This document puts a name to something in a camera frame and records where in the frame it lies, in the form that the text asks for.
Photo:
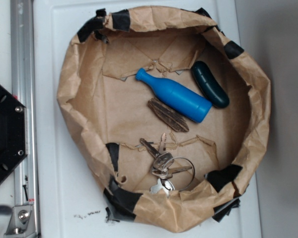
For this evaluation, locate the white plastic tray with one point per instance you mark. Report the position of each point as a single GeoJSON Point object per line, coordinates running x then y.
{"type": "Point", "coordinates": [71, 203]}

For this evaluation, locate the brown wooden bark piece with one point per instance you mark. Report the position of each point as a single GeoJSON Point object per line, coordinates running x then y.
{"type": "Point", "coordinates": [168, 115]}

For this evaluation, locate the blue plastic bottle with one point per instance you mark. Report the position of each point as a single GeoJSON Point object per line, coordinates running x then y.
{"type": "Point", "coordinates": [176, 96]}

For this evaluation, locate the metal corner bracket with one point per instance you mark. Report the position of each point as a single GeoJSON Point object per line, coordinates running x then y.
{"type": "Point", "coordinates": [22, 223]}

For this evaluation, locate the aluminium profile rail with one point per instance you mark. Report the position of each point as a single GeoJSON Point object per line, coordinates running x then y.
{"type": "Point", "coordinates": [26, 194]}

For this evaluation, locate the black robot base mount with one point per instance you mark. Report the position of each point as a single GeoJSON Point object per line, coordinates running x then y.
{"type": "Point", "coordinates": [12, 133]}

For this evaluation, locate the silver key bunch with ring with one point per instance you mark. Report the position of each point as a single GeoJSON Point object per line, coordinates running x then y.
{"type": "Point", "coordinates": [161, 167]}

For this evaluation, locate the brown paper bag bin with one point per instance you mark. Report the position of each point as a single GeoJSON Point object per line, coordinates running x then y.
{"type": "Point", "coordinates": [106, 112]}

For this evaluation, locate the dark teal plastic cucumber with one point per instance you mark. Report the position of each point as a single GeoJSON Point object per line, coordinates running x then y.
{"type": "Point", "coordinates": [209, 86]}

